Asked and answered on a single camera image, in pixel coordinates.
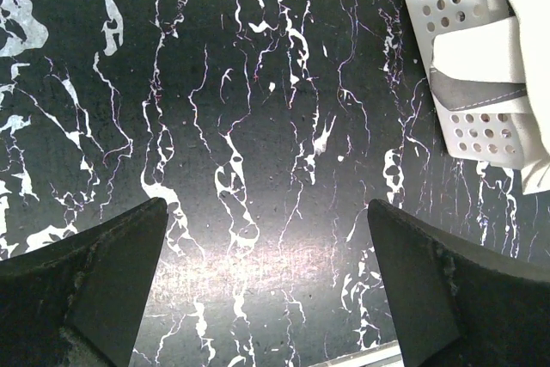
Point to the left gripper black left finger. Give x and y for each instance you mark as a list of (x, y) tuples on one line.
[(80, 301)]

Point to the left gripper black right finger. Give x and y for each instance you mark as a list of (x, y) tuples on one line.
[(455, 303)]

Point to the white grey cuff glove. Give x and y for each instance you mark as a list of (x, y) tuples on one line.
[(502, 67)]

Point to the white perforated storage basket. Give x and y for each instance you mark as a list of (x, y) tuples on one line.
[(475, 136)]

